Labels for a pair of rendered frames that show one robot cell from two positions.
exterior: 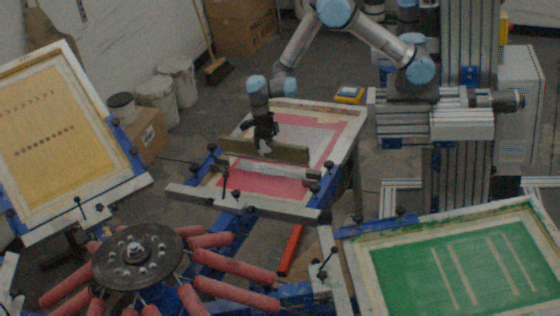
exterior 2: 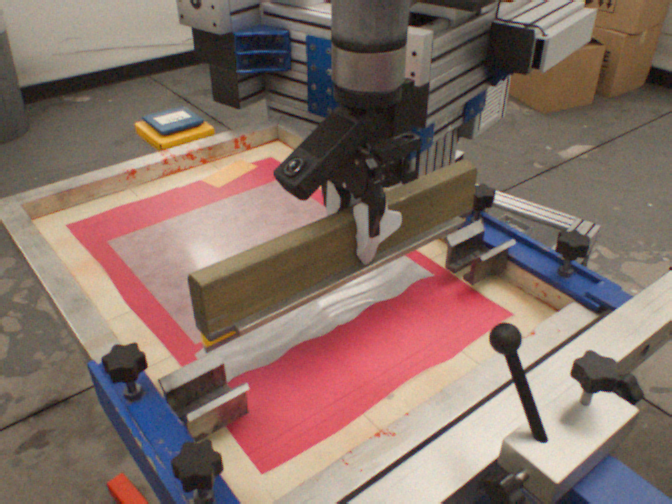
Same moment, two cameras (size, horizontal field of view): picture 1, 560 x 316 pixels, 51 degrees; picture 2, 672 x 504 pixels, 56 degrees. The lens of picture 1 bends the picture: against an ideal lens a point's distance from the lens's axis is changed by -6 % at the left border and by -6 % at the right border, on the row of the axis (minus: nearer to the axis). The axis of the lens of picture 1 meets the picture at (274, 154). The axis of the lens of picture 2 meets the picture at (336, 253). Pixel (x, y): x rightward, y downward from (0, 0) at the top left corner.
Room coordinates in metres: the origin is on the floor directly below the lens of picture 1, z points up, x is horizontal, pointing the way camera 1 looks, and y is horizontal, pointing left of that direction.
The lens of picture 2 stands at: (1.93, 0.62, 1.53)
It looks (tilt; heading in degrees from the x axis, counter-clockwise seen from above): 36 degrees down; 292
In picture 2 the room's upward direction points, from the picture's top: straight up
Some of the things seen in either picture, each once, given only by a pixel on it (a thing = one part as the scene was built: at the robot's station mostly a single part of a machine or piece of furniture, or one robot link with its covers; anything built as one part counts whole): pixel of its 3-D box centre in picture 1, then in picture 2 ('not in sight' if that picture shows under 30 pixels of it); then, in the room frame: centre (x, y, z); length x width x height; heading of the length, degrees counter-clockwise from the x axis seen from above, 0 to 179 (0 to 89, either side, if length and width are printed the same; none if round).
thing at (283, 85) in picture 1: (282, 85); not in sight; (2.15, -0.08, 1.39); 0.11 x 0.11 x 0.08; 84
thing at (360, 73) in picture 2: (260, 107); (366, 63); (2.14, 0.02, 1.31); 0.08 x 0.08 x 0.05
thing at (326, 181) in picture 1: (323, 190); (515, 261); (1.97, -0.17, 0.98); 0.30 x 0.05 x 0.07; 150
